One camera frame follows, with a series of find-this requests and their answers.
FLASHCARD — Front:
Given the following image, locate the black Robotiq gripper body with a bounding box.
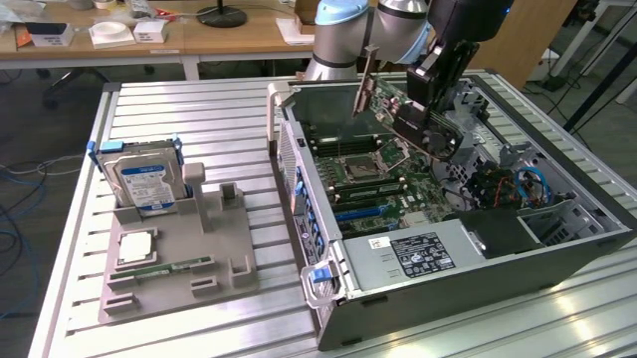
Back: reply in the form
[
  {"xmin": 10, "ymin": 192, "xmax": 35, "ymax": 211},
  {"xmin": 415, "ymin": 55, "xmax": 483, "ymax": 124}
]
[{"xmin": 428, "ymin": 0, "xmax": 515, "ymax": 43}]

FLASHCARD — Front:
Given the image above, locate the Nvidia graphics card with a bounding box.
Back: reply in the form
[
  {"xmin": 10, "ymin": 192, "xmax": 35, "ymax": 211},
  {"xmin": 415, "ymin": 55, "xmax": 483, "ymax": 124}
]
[{"xmin": 351, "ymin": 44, "xmax": 468, "ymax": 163}]

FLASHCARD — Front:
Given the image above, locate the wooden cabinet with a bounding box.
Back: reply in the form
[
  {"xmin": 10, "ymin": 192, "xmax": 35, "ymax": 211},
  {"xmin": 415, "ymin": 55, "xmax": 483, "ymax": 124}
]
[{"xmin": 465, "ymin": 0, "xmax": 582, "ymax": 90}]

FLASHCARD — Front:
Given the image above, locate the metal socket cover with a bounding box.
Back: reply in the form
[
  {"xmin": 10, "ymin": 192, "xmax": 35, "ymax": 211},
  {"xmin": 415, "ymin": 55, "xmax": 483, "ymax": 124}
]
[{"xmin": 376, "ymin": 137, "xmax": 415, "ymax": 169}]

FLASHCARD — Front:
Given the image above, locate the silver perforated drive cage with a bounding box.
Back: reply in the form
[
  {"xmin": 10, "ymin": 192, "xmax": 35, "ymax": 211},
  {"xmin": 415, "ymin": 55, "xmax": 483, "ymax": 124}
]
[{"xmin": 432, "ymin": 110, "xmax": 499, "ymax": 182}]

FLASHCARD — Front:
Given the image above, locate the CPU socket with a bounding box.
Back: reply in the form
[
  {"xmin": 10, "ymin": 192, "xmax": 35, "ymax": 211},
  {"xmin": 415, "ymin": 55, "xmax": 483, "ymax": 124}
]
[{"xmin": 338, "ymin": 154, "xmax": 389, "ymax": 184}]

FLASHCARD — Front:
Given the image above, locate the green Dell motherboard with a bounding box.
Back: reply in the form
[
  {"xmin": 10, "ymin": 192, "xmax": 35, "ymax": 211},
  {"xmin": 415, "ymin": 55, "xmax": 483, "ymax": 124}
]
[{"xmin": 301, "ymin": 122, "xmax": 457, "ymax": 239}]

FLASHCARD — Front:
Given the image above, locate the black slanted pole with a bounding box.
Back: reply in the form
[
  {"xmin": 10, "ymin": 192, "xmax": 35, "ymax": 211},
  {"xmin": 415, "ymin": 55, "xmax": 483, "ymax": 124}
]
[{"xmin": 562, "ymin": 7, "xmax": 637, "ymax": 134}]

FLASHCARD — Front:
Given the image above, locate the RAM stick with white label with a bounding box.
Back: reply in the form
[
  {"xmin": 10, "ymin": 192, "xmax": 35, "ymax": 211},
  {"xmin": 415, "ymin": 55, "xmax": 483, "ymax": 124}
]
[{"xmin": 338, "ymin": 182, "xmax": 408, "ymax": 199}]

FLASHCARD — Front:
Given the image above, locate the white paper stack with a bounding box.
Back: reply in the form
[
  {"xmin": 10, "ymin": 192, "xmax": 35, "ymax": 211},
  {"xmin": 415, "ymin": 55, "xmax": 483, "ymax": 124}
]
[{"xmin": 276, "ymin": 16, "xmax": 318, "ymax": 46}]

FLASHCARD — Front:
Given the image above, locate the blue expansion slot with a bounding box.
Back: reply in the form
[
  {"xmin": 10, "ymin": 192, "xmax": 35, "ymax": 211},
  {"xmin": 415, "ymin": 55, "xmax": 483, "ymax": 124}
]
[{"xmin": 334, "ymin": 206, "xmax": 393, "ymax": 222}]

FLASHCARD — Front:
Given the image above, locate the wooden desk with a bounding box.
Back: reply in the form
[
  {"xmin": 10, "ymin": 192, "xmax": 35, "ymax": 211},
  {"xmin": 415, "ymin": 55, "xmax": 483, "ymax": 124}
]
[
  {"xmin": 182, "ymin": 0, "xmax": 456, "ymax": 81},
  {"xmin": 0, "ymin": 0, "xmax": 189, "ymax": 81}
]

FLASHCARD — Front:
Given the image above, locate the black round lamp base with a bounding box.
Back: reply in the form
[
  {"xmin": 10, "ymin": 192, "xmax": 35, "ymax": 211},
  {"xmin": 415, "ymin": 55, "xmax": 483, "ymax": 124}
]
[{"xmin": 196, "ymin": 0, "xmax": 249, "ymax": 28}]

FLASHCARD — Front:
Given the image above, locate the silver metal disk bay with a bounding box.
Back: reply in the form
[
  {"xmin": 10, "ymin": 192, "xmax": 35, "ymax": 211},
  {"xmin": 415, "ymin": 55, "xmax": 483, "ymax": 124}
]
[{"xmin": 515, "ymin": 197, "xmax": 602, "ymax": 247}]

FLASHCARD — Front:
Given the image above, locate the grey power supply unit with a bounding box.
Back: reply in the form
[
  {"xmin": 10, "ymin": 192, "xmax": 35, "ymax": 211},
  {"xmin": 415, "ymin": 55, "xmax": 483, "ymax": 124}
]
[{"xmin": 342, "ymin": 218, "xmax": 487, "ymax": 292}]

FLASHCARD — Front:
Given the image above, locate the blue plastic latch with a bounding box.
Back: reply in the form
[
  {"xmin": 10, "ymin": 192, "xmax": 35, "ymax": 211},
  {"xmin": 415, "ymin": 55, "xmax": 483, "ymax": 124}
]
[{"xmin": 308, "ymin": 260, "xmax": 334, "ymax": 288}]

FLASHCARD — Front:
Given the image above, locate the small white box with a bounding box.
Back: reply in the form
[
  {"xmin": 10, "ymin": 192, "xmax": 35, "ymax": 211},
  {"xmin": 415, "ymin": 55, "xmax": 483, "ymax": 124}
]
[{"xmin": 133, "ymin": 20, "xmax": 169, "ymax": 44}]

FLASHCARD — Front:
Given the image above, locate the grey open PC case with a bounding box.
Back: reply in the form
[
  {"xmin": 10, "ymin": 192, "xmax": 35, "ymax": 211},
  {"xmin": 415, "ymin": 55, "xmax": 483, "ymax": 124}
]
[{"xmin": 268, "ymin": 69, "xmax": 637, "ymax": 352}]

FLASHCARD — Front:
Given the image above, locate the grey plastic parts rack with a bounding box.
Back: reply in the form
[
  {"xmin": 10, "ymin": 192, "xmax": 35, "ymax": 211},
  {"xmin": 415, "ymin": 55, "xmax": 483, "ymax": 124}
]
[{"xmin": 98, "ymin": 162, "xmax": 264, "ymax": 325}]

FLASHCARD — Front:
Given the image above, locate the hard disk with blue caddy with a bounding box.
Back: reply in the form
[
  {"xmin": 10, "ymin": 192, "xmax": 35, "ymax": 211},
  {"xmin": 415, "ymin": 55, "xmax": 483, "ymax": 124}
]
[{"xmin": 89, "ymin": 134, "xmax": 194, "ymax": 218}]

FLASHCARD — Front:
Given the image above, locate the white square holder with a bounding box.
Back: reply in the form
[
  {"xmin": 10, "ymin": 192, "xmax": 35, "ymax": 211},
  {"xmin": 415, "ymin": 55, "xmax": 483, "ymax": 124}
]
[{"xmin": 89, "ymin": 21, "xmax": 138, "ymax": 50}]

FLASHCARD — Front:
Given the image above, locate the black office chair base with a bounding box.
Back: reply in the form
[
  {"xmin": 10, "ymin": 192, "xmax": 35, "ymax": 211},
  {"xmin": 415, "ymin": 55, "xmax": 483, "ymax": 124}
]
[{"xmin": 42, "ymin": 69, "xmax": 111, "ymax": 110}]

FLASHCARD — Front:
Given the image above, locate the green RAM stick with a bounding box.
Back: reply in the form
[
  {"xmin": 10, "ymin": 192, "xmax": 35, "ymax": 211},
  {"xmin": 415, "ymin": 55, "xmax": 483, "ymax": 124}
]
[{"xmin": 110, "ymin": 257, "xmax": 213, "ymax": 280}]

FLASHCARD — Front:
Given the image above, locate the silver CPU chip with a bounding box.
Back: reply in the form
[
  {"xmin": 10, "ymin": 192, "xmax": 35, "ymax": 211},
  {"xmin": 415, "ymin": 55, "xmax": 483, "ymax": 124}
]
[{"xmin": 118, "ymin": 233, "xmax": 158, "ymax": 264}]

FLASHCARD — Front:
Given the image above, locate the white box with black top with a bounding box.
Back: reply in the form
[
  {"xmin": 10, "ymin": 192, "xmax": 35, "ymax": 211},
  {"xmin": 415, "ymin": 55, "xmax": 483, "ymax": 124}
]
[{"xmin": 25, "ymin": 22, "xmax": 77, "ymax": 48}]

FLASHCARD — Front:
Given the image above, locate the clear plastic bag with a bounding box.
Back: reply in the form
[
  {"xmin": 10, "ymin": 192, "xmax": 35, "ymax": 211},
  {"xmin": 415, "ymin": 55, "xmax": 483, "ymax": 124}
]
[{"xmin": 0, "ymin": 0, "xmax": 50, "ymax": 24}]

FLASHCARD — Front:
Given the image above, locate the white table frame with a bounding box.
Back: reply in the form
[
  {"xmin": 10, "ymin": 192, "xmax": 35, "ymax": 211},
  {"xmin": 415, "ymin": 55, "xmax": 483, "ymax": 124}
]
[{"xmin": 527, "ymin": 0, "xmax": 620, "ymax": 82}]

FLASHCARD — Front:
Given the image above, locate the red black wire bundle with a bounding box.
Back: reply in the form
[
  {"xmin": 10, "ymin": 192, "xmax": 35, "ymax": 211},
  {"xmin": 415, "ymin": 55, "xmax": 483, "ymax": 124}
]
[{"xmin": 471, "ymin": 169, "xmax": 523, "ymax": 210}]

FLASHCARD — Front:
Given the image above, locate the blue wire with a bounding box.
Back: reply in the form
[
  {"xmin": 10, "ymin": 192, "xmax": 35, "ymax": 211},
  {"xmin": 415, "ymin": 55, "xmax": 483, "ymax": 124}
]
[{"xmin": 515, "ymin": 166, "xmax": 555, "ymax": 205}]

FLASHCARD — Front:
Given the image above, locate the white floor cable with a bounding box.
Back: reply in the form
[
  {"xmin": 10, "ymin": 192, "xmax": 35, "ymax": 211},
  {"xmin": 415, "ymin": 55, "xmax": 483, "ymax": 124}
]
[{"xmin": 0, "ymin": 154, "xmax": 87, "ymax": 177}]

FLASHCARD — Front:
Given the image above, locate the blue floor cable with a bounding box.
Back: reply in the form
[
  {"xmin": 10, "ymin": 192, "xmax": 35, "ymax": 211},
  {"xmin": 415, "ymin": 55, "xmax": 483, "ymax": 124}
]
[{"xmin": 0, "ymin": 166, "xmax": 50, "ymax": 320}]

